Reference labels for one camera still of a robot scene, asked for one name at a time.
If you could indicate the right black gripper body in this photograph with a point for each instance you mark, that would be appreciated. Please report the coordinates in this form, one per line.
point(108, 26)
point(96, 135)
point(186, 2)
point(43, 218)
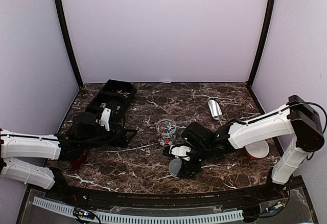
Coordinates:
point(203, 154)

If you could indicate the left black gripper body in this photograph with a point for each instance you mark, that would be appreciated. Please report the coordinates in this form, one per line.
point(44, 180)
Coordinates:
point(93, 142)

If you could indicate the silver jar lid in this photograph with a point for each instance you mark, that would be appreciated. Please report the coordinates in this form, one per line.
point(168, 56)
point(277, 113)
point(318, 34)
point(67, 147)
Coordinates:
point(175, 166)

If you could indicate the silver metal scoop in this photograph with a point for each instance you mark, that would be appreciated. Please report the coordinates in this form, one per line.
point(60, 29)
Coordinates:
point(215, 111)

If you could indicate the clear plastic jar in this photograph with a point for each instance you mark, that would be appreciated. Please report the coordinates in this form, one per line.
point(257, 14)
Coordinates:
point(166, 132)

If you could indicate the black bin with small candies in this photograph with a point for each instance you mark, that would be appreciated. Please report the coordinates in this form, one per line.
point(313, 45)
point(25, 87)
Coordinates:
point(116, 102)

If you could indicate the black bin with lollipops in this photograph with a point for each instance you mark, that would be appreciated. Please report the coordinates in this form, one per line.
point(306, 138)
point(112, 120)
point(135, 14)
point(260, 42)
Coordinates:
point(112, 86)

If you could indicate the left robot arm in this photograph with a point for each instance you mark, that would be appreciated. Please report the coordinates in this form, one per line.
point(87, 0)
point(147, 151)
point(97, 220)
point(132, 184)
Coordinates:
point(53, 147)

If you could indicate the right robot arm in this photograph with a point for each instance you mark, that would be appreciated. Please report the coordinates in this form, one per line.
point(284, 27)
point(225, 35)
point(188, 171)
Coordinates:
point(297, 118)

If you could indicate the red floral saucer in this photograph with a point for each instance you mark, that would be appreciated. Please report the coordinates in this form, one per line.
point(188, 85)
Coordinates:
point(75, 164)

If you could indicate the orange and white bowl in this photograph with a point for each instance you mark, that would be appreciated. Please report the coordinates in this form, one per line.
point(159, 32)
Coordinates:
point(258, 150)

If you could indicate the pile of lollipops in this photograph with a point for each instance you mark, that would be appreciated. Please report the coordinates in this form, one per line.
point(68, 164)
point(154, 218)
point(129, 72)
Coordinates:
point(123, 93)

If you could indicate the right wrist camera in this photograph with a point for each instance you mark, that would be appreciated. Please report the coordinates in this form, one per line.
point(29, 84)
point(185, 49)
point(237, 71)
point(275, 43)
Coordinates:
point(194, 135)

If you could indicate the black front rail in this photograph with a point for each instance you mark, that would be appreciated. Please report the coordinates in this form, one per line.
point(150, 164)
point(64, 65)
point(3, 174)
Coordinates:
point(96, 199)

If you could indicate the white slotted cable duct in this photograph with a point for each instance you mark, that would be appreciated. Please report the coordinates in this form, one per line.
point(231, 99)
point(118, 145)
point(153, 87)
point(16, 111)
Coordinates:
point(86, 216)

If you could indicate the left black frame post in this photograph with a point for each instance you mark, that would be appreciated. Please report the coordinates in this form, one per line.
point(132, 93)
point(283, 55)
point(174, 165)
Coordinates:
point(67, 42)

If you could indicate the black frame post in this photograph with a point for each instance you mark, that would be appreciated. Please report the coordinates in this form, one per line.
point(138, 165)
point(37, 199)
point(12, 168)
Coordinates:
point(261, 43)
point(67, 42)

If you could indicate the right black frame post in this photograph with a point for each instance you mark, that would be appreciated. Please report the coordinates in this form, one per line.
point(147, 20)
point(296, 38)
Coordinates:
point(261, 43)

